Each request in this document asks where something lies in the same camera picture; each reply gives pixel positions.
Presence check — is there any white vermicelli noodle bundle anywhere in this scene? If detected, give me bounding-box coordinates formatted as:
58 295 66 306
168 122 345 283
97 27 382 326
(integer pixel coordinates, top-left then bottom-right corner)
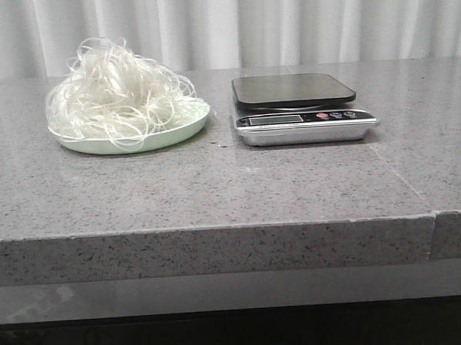
46 38 207 140

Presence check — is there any silver black kitchen scale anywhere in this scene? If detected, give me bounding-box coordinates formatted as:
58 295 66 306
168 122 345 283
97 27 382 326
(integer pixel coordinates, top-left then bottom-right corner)
232 73 379 147

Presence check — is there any light green round plate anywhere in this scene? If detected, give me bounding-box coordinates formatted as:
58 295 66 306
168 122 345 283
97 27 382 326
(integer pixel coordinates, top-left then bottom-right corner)
48 103 210 155

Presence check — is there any white pleated curtain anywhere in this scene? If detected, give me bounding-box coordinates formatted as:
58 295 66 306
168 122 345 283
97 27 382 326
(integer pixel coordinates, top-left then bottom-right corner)
0 0 461 79

